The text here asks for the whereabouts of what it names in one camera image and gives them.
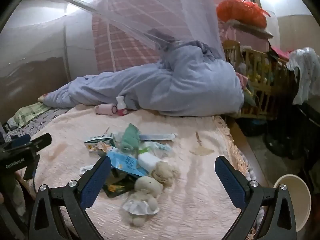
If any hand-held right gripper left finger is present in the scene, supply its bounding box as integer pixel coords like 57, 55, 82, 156
27, 156, 113, 240

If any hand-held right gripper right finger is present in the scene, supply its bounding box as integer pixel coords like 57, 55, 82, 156
214, 156, 298, 240

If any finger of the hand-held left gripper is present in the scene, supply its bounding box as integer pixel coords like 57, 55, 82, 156
24, 133, 52, 153
11, 134, 31, 149

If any small white carton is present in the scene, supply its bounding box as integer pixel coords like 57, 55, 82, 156
79, 165, 95, 175

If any dark green snack packet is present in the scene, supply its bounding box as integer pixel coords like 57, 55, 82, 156
102, 167, 137, 197

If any blue plastic packet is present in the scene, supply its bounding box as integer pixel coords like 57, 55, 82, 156
106, 150, 148, 178

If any green white carton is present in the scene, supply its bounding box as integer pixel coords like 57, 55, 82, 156
84, 134, 113, 145

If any plush doll white dress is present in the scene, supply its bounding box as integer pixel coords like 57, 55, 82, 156
122, 176, 160, 225

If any white tissue pack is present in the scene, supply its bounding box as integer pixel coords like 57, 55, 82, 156
138, 152, 162, 172

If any green white tissue packet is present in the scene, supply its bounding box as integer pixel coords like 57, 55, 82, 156
136, 142, 157, 155

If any beige plush doll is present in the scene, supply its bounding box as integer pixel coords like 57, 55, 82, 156
150, 161, 180, 188

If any cream plastic bin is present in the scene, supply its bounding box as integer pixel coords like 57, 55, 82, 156
273, 174, 312, 240

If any blue white tube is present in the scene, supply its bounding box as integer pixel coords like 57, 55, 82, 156
139, 132, 178, 141

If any grey patterned bedsheet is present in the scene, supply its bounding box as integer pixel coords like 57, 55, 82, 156
5, 107, 73, 140

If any green checkered cloth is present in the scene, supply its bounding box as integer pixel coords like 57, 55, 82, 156
11, 102, 52, 128

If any pink fluffy blanket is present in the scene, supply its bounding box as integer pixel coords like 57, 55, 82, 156
32, 105, 253, 240

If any dark bag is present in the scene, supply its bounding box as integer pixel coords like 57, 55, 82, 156
239, 117, 267, 137

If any pink cylindrical bottle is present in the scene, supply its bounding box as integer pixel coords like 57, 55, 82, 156
95, 103, 118, 115

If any small white bottle pink label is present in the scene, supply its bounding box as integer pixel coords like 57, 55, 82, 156
115, 96, 128, 117

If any olive green pillow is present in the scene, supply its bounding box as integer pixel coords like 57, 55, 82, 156
244, 90, 258, 107

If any pink cloth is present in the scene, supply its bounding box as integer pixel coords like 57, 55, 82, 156
236, 74, 248, 90

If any light blue quilt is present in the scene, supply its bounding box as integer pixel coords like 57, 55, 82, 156
41, 40, 245, 117

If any pink striped mattress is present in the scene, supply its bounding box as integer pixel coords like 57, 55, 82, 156
91, 0, 250, 73

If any wooden baby crib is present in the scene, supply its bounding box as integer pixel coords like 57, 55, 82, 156
222, 40, 300, 119

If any white plastic bag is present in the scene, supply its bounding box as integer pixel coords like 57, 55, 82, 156
286, 47, 320, 105

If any pile of clothes and toys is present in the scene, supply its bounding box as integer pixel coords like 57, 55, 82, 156
240, 45, 292, 88

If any pink fabric storage box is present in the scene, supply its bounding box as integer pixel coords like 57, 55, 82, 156
225, 20, 273, 53

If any grey blue garment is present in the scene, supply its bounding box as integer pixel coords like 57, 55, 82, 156
147, 29, 218, 60

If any white mosquito net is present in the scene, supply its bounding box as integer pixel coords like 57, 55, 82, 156
32, 0, 225, 63

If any orange plastic bag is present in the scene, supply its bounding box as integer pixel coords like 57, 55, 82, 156
216, 0, 272, 29

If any wooden bed frame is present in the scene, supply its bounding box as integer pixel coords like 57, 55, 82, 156
225, 116, 275, 188

